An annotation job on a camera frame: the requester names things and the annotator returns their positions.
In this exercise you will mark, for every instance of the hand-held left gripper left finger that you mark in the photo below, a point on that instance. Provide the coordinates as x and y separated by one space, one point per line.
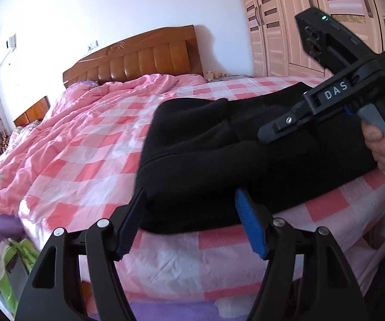
129 234

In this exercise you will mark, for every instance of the small items on nightstand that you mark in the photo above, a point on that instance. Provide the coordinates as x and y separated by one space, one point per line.
214 74

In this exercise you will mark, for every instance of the bed with pink checkered sheet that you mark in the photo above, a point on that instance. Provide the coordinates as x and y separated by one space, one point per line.
88 160

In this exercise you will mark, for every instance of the black pants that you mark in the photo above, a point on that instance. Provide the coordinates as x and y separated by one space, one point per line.
212 160

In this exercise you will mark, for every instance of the small wooden headboard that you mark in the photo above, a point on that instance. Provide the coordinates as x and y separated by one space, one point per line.
33 112

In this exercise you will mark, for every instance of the wooden bed headboard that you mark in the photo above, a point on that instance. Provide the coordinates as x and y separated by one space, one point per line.
139 62

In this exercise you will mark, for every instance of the white air conditioner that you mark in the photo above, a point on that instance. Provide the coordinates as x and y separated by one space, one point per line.
7 50

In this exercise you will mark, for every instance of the wall socket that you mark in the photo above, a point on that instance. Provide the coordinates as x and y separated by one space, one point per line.
92 45

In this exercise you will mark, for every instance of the green and white bag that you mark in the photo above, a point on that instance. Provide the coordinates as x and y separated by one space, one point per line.
15 264

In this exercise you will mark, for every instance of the pink quilt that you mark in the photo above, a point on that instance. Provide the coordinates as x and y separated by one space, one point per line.
55 130

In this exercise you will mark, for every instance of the floral pillow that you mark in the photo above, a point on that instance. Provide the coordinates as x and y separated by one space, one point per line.
10 138

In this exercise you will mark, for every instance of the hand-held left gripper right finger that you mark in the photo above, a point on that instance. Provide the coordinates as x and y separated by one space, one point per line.
249 225

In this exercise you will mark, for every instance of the person's right hand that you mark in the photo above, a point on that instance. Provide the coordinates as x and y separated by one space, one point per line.
384 152

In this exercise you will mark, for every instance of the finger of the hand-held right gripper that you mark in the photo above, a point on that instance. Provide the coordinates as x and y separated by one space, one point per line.
286 122

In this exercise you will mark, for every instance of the light wooden wardrobe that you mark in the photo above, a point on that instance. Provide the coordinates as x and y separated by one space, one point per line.
279 33

